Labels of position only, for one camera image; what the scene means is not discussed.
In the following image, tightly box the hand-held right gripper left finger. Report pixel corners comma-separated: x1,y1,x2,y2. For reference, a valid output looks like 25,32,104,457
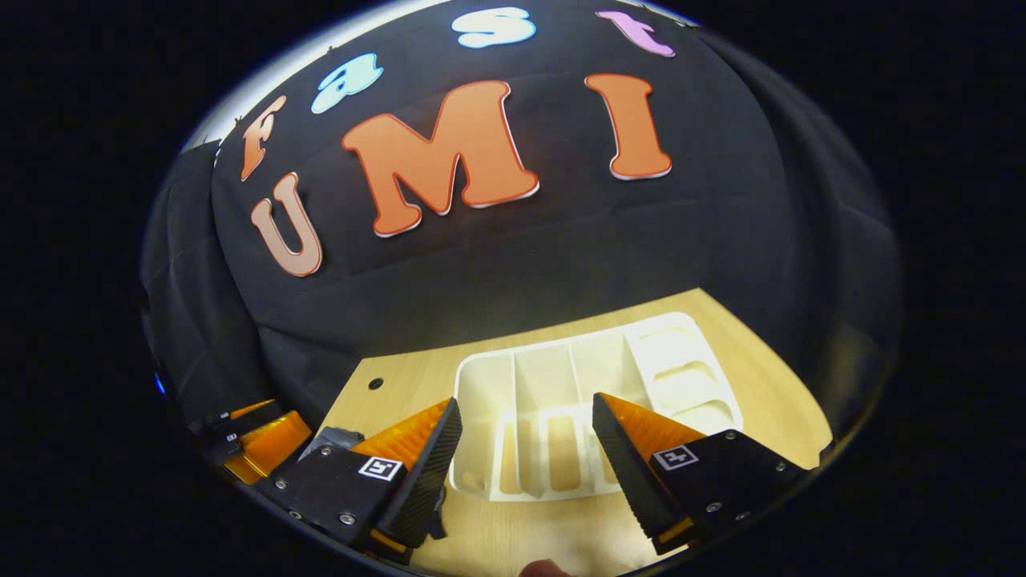
258,397,464,562

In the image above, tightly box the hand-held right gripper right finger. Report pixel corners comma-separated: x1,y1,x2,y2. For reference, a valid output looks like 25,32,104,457
592,393,810,555

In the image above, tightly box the white bookshelf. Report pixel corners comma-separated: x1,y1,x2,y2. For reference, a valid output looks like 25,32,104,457
449,313,745,503

